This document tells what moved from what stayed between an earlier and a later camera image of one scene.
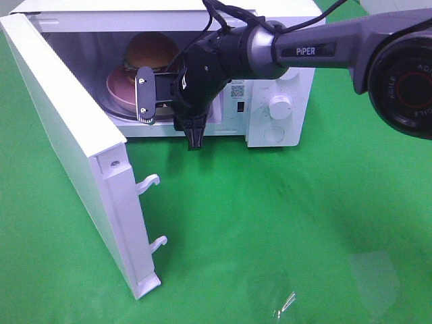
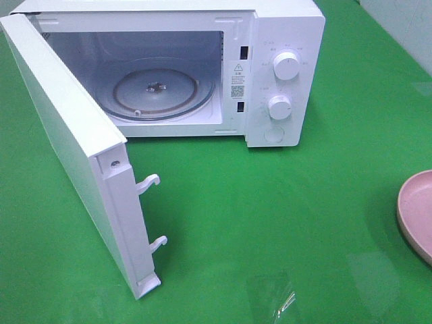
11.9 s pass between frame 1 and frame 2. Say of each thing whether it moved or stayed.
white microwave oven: stayed
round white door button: stayed
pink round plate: moved
